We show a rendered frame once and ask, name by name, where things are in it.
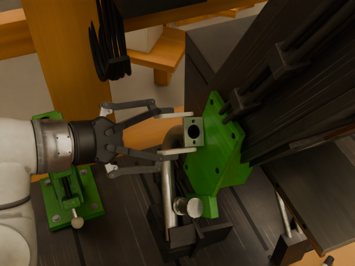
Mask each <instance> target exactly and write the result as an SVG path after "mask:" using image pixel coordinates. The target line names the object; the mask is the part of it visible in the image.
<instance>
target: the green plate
mask: <svg viewBox="0 0 355 266"><path fill-rule="evenodd" d="M224 105H225V102H224V101H223V99H222V98H221V96H220V94H219V93H218V92H217V91H211V93H210V96H209V99H208V102H207V104H206V107H205V109H204V112H203V115H202V117H203V129H204V146H195V147H196V148H197V150H196V151H193V152H188V154H187V157H186V159H185V162H184V165H183V169H184V171H185V173H186V175H187V177H188V179H189V181H190V183H191V185H192V187H193V189H194V191H195V193H196V194H199V195H210V198H214V197H215V196H216V194H217V192H218V190H219V188H222V187H228V186H234V185H240V184H244V183H245V182H246V180H247V178H248V176H249V175H250V173H251V171H252V169H253V167H251V168H249V164H250V162H248V163H245V164H240V158H241V153H240V150H241V144H242V141H243V139H244V137H245V135H246V133H245V132H244V131H243V129H242V128H241V126H240V124H239V123H238V121H235V122H233V121H229V122H228V123H227V124H226V125H223V124H222V120H223V119H224V118H225V117H226V116H227V115H228V114H230V113H229V112H228V111H226V112H225V113H224V114H223V115H222V116H221V115H219V113H218V112H219V110H220V109H221V108H222V107H223V106H224Z"/></svg>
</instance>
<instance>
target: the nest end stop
mask: <svg viewBox="0 0 355 266"><path fill-rule="evenodd" d="M161 242H162V246H165V247H167V248H170V249H172V248H177V247H180V246H184V245H189V244H193V243H196V241H195V238H192V239H188V240H184V241H179V242H174V243H170V242H169V241H166V239H164V240H161Z"/></svg>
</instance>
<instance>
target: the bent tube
mask: <svg viewBox="0 0 355 266"><path fill-rule="evenodd" d="M192 120H194V123H192ZM182 123H183V124H182V125H176V126H173V127H172V128H170V129H169V131H168V132H167V133H166V135H165V137H164V140H163V143H162V148H161V150H168V149H175V148H176V145H177V143H178V141H179V140H183V146H184V147H195V146H204V133H203V117H183V118H182ZM193 141H195V143H194V144H193ZM161 183H162V197H163V211H164V225H165V239H166V241H169V235H168V230H167V229H168V228H172V227H176V226H179V224H178V215H177V214H175V213H174V212H173V210H172V202H173V200H174V199H175V198H176V189H175V175H174V160H169V161H164V162H162V164H161Z"/></svg>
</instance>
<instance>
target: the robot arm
mask: <svg viewBox="0 0 355 266"><path fill-rule="evenodd" d="M146 106H147V108H148V111H145V112H142V113H140V114H138V115H136V116H133V117H131V118H129V119H126V120H124V121H122V122H119V123H114V122H112V121H111V120H109V119H107V118H106V115H109V114H111V113H112V112H113V111H116V110H124V109H131V108H138V107H146ZM99 108H100V112H99V117H96V118H95V119H93V120H80V121H70V122H69V123H67V122H66V120H65V119H59V120H53V119H52V120H50V119H34V120H20V119H14V118H3V117H0V266H37V256H38V245H37V238H36V225H35V217H34V211H33V207H32V203H31V192H30V189H31V176H32V175H37V174H39V175H42V174H46V173H54V172H62V171H67V170H69V169H70V167H71V164H73V165H84V164H92V163H100V164H102V165H104V168H105V171H106V173H105V175H106V177H108V178H115V177H118V176H120V175H123V174H139V173H155V172H160V171H161V164H162V162H164V161H169V160H177V159H178V158H179V157H178V154H180V153H188V152H193V151H196V150H197V148H196V147H186V148H177V149H168V150H159V151H157V154H152V153H147V152H144V151H139V150H134V149H130V148H126V147H124V142H123V130H124V129H126V128H128V127H130V126H133V125H135V124H137V123H139V122H142V121H144V120H146V119H148V118H151V117H153V116H154V119H160V118H173V117H186V116H192V115H193V112H180V113H174V108H172V107H168V108H158V107H157V106H156V104H155V100H154V99H145V100H137V101H130V102H122V103H112V102H108V101H104V102H101V103H100V104H99ZM119 154H122V155H127V156H133V157H137V158H142V159H147V160H152V161H153V163H152V165H142V166H123V167H117V165H111V164H110V162H111V161H112V160H113V159H114V158H115V157H116V156H118V155H119Z"/></svg>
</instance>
